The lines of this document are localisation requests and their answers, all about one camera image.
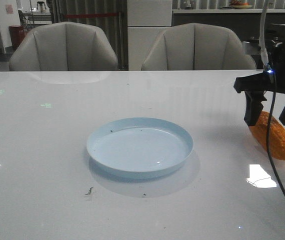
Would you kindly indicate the fruit bowl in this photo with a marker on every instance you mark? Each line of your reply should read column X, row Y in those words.
column 240, row 4

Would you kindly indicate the pink wall notice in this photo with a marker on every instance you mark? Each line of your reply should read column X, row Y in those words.
column 9, row 9

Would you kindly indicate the red barrier tape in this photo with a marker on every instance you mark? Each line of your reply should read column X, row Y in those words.
column 90, row 16

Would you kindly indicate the right beige armchair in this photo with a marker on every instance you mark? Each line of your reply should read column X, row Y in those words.
column 197, row 46

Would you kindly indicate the light blue plate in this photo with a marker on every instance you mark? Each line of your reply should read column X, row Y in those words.
column 140, row 147

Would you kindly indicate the beige armchair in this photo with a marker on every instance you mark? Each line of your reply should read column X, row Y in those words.
column 197, row 46
column 64, row 46

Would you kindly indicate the white refrigerator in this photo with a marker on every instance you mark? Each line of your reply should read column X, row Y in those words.
column 145, row 19

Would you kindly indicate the background folding table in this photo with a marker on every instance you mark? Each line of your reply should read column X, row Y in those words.
column 37, row 18

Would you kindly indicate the dark kitchen counter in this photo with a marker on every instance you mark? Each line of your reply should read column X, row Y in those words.
column 244, row 22

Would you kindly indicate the left beige armchair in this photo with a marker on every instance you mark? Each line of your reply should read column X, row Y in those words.
column 64, row 46

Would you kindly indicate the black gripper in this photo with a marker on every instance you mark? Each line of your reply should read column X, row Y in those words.
column 272, row 77

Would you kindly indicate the orange toy corn cob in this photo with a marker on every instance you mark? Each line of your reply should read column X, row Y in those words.
column 276, row 135

